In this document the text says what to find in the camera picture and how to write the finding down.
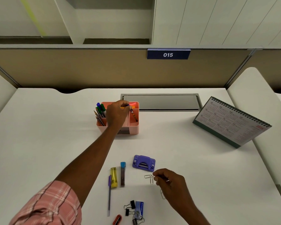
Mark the person's left hand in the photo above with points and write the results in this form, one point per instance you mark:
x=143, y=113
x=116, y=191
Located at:
x=117, y=114

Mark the person's right hand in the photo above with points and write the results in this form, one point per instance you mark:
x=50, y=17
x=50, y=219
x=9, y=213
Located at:
x=174, y=188

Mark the green capped white marker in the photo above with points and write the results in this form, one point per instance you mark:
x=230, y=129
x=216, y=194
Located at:
x=99, y=110
x=103, y=107

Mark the black pencil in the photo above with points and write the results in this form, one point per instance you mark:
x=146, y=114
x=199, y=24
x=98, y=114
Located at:
x=102, y=119

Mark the dark pen colourful print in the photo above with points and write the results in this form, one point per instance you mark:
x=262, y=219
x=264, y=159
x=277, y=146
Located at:
x=134, y=114

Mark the yellow sticky note pad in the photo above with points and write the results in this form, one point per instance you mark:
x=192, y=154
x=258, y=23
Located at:
x=133, y=107

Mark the pink desk organizer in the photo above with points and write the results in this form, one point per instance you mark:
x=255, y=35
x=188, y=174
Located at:
x=133, y=127

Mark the purple hole punch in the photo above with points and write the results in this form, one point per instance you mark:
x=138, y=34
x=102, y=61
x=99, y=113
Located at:
x=144, y=162

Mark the blue staple box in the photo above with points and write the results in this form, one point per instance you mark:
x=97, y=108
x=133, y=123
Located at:
x=139, y=209

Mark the black binder clip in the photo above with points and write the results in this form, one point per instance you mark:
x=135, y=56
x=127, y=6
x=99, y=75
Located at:
x=132, y=203
x=134, y=222
x=127, y=212

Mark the grey lead case blue cap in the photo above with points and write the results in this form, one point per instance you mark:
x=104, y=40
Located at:
x=123, y=174

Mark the yellow transparent lead case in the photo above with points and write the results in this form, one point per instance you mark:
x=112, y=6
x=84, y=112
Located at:
x=114, y=177

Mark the purple gel pen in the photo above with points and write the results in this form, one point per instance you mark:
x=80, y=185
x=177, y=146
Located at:
x=109, y=196

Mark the red pencil sharpener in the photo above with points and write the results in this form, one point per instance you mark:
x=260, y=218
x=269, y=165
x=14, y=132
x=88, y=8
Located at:
x=117, y=220

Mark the green spiral desk calendar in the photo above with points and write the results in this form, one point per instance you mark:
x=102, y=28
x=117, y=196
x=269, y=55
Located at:
x=231, y=121

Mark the beige partition panel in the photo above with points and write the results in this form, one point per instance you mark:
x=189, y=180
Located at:
x=84, y=70
x=0, y=72
x=271, y=65

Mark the blue number sign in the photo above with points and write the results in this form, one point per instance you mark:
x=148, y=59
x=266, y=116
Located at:
x=154, y=54

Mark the white open shelf unit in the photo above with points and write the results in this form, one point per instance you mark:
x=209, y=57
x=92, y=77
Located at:
x=112, y=23

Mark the pink plaid sleeve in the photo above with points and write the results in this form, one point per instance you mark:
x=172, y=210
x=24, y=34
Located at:
x=49, y=206

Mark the white side divider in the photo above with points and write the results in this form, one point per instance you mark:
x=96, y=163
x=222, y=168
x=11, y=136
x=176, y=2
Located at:
x=260, y=110
x=0, y=93

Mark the white panelled cabinet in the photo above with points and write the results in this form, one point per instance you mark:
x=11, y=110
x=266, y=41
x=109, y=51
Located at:
x=213, y=21

